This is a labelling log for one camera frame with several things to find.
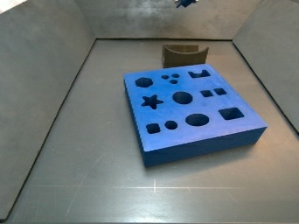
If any black curved fixture stand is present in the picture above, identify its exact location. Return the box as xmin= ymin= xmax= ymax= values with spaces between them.
xmin=163 ymin=45 xmax=210 ymax=68

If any blue foam shape-hole block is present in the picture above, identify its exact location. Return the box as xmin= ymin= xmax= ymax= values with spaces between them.
xmin=125 ymin=64 xmax=268 ymax=166

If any blue star-shaped prism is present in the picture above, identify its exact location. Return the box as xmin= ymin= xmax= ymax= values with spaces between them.
xmin=174 ymin=0 xmax=200 ymax=8

